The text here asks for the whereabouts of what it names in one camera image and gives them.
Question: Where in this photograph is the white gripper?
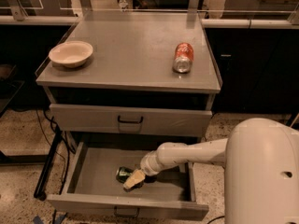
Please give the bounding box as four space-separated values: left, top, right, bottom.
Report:
123 151 162 189

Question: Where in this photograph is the green soda can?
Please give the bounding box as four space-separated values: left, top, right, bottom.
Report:
116 167 134 184

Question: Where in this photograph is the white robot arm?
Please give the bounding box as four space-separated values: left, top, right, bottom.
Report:
123 119 299 224

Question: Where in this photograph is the open middle drawer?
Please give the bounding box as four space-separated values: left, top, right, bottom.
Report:
48 142 208 221

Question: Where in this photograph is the closed top drawer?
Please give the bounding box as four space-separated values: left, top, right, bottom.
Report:
50 104 212 137

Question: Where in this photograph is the grey drawer cabinet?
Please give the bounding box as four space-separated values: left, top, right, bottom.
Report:
35 10 223 221

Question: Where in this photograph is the red soda can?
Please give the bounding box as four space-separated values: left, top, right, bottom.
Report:
173 43 193 74

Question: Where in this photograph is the white bowl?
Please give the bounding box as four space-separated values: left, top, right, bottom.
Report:
49 41 93 68

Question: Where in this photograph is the clear water bottle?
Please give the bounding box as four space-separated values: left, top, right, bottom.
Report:
118 0 128 10

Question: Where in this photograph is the black floor cable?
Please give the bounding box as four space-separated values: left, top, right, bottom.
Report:
206 215 226 224

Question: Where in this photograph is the white horizontal rail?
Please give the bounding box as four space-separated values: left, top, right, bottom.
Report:
202 19 299 30

